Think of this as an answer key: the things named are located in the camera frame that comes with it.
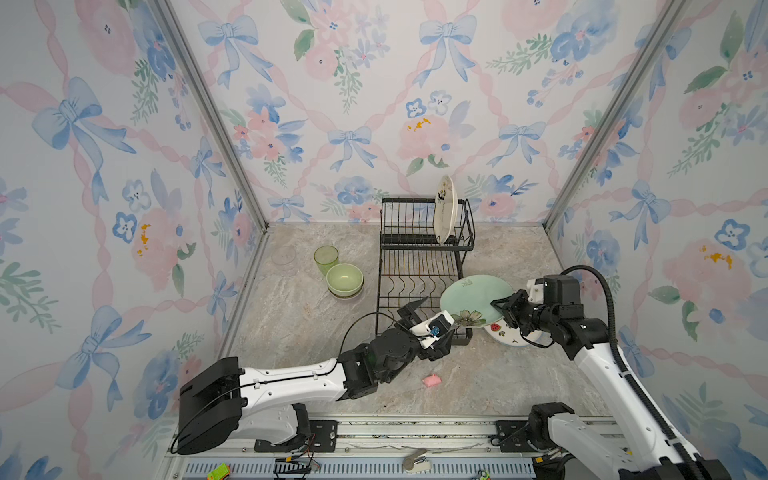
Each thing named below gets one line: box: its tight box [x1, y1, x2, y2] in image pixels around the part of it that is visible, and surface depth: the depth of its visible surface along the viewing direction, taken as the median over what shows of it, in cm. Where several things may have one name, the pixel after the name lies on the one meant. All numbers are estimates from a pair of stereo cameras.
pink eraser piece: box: [423, 374, 442, 387], surface depth 83 cm
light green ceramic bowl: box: [326, 263, 364, 297], surface depth 97 cm
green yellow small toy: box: [206, 463, 231, 480], surface depth 69 cm
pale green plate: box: [440, 275, 513, 328], surface depth 81 cm
